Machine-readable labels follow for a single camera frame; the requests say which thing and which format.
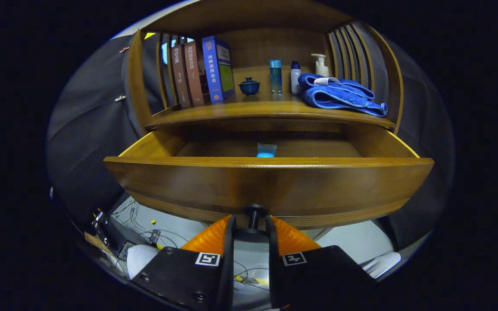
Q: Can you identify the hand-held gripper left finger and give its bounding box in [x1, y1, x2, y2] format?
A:
[130, 215, 236, 311]

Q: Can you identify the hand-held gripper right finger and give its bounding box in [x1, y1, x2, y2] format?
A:
[266, 215, 379, 310]

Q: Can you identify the wooden drawer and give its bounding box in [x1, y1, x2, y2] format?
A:
[103, 125, 434, 242]

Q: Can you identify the blue cosmetic tube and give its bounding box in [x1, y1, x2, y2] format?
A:
[256, 143, 278, 158]

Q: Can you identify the wooden countertop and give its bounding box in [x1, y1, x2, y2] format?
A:
[145, 65, 396, 130]

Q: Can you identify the wooden cabinet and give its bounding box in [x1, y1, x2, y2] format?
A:
[126, 0, 405, 134]

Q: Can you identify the white rounded object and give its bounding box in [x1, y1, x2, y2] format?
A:
[361, 252, 402, 279]
[127, 244, 160, 279]

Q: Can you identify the black device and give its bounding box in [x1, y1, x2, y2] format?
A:
[91, 209, 147, 260]

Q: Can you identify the blue lidded tea bowl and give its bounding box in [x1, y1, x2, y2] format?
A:
[238, 77, 261, 96]

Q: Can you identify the blue folded towel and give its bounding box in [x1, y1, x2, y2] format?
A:
[297, 73, 389, 117]

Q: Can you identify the white bottle blue cap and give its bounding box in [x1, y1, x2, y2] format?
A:
[290, 61, 301, 95]

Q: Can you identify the blue glass bottle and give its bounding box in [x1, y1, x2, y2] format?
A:
[269, 59, 283, 95]

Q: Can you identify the brown book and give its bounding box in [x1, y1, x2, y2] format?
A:
[183, 40, 207, 105]
[170, 43, 192, 108]

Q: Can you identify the thick blue book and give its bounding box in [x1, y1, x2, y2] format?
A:
[201, 35, 236, 103]

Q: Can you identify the white pump bottle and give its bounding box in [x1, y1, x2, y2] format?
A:
[311, 53, 330, 77]

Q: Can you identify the tangle of thin cables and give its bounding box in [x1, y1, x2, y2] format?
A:
[111, 201, 271, 288]

